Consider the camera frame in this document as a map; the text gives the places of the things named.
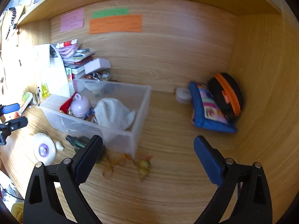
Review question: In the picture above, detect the blue patterned pouch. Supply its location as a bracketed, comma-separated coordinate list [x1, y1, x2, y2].
[189, 82, 237, 133]

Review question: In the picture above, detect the small seashell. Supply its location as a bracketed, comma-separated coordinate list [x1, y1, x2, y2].
[55, 141, 64, 152]

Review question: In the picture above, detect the white orange cream tube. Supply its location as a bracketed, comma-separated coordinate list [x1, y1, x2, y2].
[17, 92, 33, 116]

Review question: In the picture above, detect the white round tape roll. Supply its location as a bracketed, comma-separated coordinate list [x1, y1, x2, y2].
[32, 133, 56, 165]

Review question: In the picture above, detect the pink macaron case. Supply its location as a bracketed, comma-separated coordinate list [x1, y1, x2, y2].
[70, 93, 91, 117]

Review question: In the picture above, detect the pink sticky note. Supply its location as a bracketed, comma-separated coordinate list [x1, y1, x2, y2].
[60, 8, 84, 32]

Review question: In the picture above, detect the green bead charm with cord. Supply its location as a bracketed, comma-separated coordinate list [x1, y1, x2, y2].
[102, 154, 152, 181]

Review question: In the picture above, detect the white paper box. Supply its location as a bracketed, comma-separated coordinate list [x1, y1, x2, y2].
[25, 43, 70, 98]

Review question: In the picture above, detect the red fabric pouch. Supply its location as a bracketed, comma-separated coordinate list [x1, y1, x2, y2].
[59, 93, 76, 114]

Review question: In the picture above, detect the clear plastic storage bin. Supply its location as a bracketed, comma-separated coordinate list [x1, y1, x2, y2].
[41, 79, 152, 157]

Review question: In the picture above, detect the yellow liquid spray bottle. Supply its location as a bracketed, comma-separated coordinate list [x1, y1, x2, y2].
[41, 83, 50, 98]

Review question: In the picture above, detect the black orange round case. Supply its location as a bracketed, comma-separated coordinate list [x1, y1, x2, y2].
[208, 72, 244, 123]

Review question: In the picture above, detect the white bowl with trinkets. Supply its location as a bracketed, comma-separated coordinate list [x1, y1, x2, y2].
[81, 69, 112, 93]

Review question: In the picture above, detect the small round white container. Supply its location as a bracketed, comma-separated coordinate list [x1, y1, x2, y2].
[175, 88, 192, 104]

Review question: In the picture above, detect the orange paper note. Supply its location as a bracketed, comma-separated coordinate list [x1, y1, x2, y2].
[89, 14, 142, 34]

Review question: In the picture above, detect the green paper note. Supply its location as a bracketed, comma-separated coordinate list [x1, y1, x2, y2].
[92, 8, 129, 19]

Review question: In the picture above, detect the white drawstring cloth pouch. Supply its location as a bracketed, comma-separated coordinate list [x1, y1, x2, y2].
[94, 98, 136, 130]

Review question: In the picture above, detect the dark green spray bottle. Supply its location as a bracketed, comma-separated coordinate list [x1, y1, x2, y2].
[65, 134, 107, 164]

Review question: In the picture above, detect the blue Max staples box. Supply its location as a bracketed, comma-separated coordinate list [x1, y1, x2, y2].
[83, 107, 97, 123]

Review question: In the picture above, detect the small white cardboard box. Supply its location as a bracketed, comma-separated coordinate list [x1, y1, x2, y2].
[84, 58, 111, 74]

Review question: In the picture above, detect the stack of packets and cards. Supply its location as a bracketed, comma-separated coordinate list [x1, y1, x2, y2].
[54, 39, 95, 79]

